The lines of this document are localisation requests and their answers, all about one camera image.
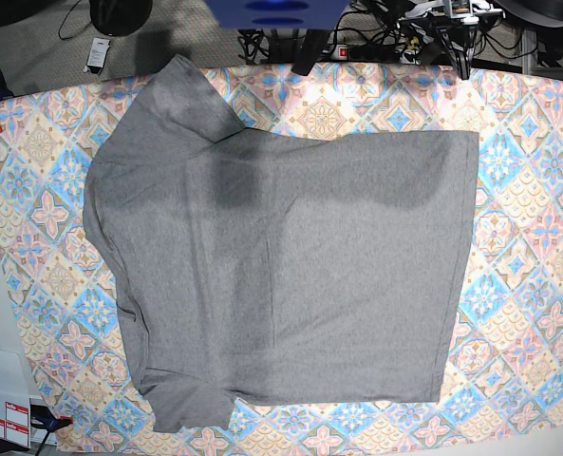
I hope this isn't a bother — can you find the grey T-shirt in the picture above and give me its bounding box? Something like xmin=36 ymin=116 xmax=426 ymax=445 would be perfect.
xmin=83 ymin=56 xmax=479 ymax=433

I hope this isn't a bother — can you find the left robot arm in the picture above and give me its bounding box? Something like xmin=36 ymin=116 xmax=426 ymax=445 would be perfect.
xmin=396 ymin=1 xmax=505 ymax=80

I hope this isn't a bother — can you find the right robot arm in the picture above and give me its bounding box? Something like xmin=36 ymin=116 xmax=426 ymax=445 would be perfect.
xmin=89 ymin=0 xmax=153 ymax=37

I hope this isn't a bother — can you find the white power strip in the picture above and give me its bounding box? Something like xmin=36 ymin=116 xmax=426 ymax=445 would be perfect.
xmin=328 ymin=44 xmax=419 ymax=65

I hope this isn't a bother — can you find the white paper tag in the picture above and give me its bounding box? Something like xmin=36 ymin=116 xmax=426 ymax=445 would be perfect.
xmin=84 ymin=38 xmax=110 ymax=75

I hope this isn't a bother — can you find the patterned tile tablecloth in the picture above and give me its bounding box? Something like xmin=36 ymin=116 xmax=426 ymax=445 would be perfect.
xmin=0 ymin=63 xmax=563 ymax=455

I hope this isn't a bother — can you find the blue orange clamp bottom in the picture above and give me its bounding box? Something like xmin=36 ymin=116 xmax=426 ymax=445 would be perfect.
xmin=30 ymin=407 xmax=73 ymax=432

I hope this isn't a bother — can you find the white label sheet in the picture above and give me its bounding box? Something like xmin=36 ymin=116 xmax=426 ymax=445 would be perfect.
xmin=0 ymin=390 xmax=30 ymax=449

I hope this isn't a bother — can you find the black vertical post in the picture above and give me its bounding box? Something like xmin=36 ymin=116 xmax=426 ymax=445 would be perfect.
xmin=291 ymin=29 xmax=330 ymax=76

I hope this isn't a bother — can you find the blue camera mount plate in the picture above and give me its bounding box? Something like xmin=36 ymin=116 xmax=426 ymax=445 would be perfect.
xmin=205 ymin=0 xmax=349 ymax=29

